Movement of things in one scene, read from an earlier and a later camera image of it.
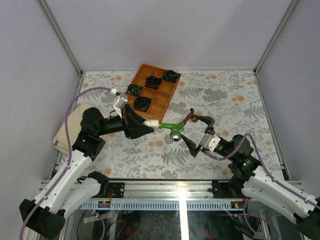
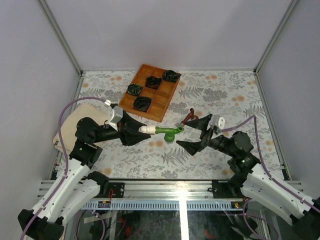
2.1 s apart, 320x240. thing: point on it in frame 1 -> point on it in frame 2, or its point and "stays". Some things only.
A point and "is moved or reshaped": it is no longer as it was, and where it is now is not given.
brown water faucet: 190,116 stays
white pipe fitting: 153,123 is moved or reshaped
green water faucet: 175,128 -> 169,136
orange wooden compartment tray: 161,96 stays
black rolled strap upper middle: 153,82 stays
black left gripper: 132,122 -> 128,130
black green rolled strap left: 134,89 stays
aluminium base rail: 170,190 stays
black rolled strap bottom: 142,103 stays
